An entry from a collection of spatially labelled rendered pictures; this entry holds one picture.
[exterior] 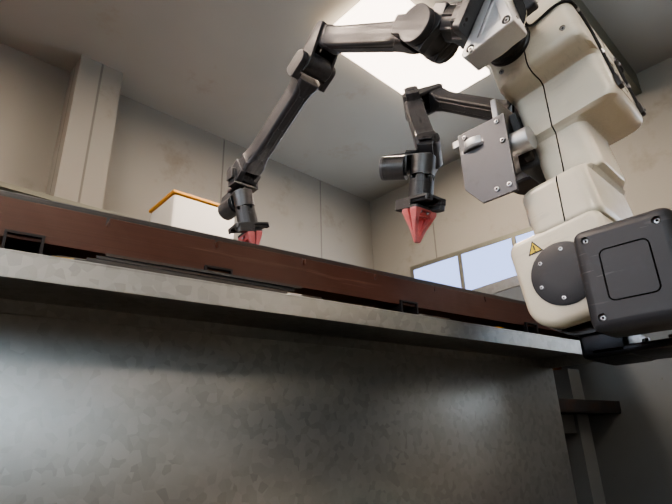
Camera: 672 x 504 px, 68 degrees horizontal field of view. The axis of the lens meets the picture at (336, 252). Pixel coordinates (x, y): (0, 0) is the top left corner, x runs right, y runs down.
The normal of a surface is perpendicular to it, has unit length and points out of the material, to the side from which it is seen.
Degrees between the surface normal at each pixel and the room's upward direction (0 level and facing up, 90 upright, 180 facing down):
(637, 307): 90
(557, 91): 90
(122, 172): 90
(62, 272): 90
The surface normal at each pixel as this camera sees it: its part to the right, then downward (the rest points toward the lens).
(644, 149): -0.73, -0.23
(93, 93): 0.69, -0.29
